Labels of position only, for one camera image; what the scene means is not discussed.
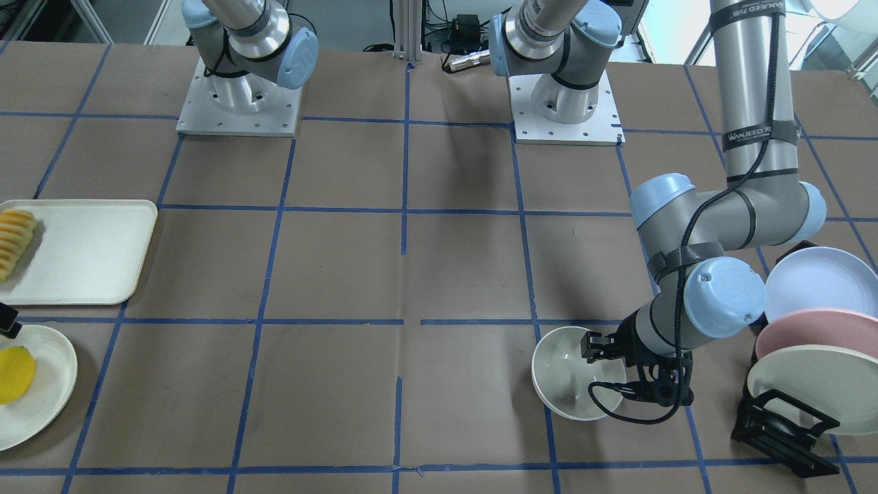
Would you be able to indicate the white ceramic bowl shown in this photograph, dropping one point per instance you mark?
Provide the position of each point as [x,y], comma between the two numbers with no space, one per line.
[561,375]

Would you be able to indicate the yellow lemon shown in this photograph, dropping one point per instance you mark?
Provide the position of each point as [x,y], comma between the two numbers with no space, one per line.
[18,368]

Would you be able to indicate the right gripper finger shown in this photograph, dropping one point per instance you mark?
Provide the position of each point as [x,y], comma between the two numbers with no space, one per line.
[10,327]

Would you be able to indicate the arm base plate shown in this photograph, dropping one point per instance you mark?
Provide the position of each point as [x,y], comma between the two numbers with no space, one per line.
[248,106]
[548,113]

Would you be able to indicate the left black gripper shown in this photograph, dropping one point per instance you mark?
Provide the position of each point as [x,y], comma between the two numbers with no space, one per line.
[625,341]

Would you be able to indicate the cream rectangular tray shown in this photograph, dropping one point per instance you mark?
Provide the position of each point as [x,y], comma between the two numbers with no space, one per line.
[84,252]

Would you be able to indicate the cream plate in rack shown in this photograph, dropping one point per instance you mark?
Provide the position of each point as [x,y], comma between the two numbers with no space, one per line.
[839,382]

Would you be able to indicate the aluminium frame post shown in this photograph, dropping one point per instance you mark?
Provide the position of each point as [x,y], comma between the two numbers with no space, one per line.
[407,25]

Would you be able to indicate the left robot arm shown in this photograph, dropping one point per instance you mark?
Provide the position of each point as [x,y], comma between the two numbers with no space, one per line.
[687,234]

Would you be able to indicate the black dish rack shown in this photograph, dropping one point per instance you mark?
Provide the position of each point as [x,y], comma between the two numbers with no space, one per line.
[781,438]

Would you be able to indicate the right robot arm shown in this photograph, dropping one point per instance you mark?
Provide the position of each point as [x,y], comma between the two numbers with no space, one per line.
[254,60]

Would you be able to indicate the cream round plate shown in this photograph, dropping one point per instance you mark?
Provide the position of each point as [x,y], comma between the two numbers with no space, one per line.
[53,383]

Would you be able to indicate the sliced bread loaf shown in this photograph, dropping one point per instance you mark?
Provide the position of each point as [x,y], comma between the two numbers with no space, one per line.
[17,231]

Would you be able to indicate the pink plate in rack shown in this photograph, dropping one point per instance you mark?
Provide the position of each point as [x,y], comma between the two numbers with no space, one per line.
[823,326]

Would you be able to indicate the light blue plate in rack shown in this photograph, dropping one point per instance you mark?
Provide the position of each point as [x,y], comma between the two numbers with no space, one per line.
[820,277]

